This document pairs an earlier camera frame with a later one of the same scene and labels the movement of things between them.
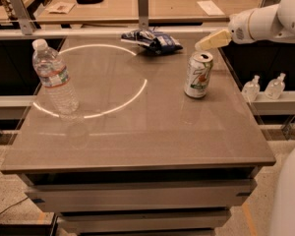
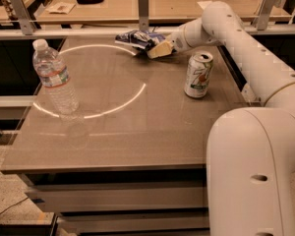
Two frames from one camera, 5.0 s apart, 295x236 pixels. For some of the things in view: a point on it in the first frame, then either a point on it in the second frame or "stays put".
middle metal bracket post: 143,10 stays put
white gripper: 238,29 -> 178,40
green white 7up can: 198,73 stays put
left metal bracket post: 26,22 stays put
